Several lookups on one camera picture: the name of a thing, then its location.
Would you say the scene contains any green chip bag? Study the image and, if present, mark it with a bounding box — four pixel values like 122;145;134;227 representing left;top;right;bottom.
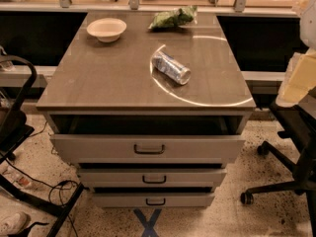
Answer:
149;6;198;30

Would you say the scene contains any grey drawer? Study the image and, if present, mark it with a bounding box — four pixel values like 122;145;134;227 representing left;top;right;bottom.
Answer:
77;165;226;188
92;188;214;207
51;116;244;166

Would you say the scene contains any white sneaker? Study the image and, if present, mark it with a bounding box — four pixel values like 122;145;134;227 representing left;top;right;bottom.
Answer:
0;212;28;237

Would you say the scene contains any grey drawer cabinet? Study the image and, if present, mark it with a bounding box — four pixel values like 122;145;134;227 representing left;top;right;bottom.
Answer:
36;11;257;209

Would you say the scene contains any top grey drawer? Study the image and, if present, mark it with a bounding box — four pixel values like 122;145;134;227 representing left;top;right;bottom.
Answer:
51;116;244;166

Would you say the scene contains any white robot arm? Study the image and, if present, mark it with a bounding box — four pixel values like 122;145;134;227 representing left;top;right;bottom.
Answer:
300;0;316;49

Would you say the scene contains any black office chair right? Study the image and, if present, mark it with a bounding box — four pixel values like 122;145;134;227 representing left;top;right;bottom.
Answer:
240;96;316;237

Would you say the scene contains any blue silver redbull can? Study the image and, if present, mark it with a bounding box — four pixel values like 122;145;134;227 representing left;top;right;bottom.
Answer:
151;51;191;85

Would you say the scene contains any bottom grey drawer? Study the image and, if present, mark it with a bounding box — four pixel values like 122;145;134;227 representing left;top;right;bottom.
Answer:
92;188;214;207

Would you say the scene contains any middle grey drawer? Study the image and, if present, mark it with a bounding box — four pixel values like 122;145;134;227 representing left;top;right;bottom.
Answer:
77;165;226;188

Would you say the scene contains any white paper bowl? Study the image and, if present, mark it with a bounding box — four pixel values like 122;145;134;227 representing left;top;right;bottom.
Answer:
87;18;126;42

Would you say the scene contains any black chair left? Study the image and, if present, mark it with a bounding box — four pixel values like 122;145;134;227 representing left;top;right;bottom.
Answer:
0;54;84;237

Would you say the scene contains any yellow foam block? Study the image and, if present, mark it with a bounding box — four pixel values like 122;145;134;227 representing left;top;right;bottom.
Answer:
276;48;316;107

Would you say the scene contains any grey metal railing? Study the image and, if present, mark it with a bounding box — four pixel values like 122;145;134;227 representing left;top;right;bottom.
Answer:
0;0;298;15

